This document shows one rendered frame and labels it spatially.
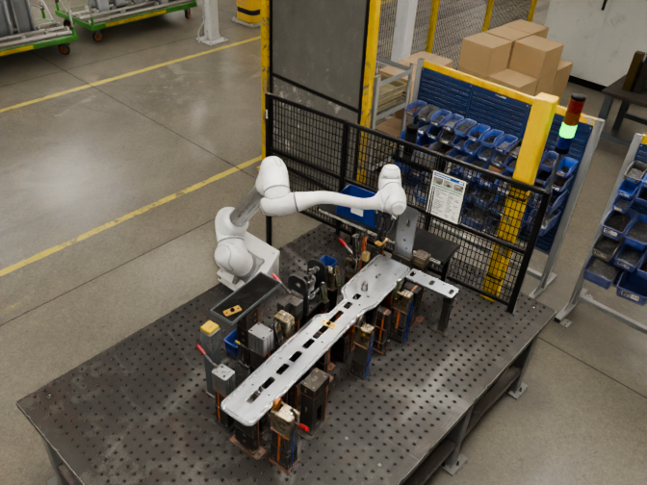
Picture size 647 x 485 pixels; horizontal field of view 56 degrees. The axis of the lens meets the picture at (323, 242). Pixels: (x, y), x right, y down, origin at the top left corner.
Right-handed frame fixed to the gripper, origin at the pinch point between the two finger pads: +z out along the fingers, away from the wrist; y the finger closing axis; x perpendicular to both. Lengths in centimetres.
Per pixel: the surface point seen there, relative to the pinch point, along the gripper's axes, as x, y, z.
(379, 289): -7.6, 6.8, 29.1
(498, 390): 37, 75, 106
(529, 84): 405, -51, 55
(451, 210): 54, 15, 6
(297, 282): -46, -21, 13
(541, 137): 58, 52, -52
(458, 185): 54, 17, -12
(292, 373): -84, 5, 29
